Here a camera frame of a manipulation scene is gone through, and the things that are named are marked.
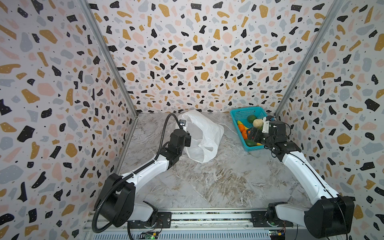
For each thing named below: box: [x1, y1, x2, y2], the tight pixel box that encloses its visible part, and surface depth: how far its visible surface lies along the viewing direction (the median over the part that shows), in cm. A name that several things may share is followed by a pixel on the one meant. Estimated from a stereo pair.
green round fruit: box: [247, 115, 257, 124], surface depth 118 cm
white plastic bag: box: [178, 109, 225, 164], surface depth 91 cm
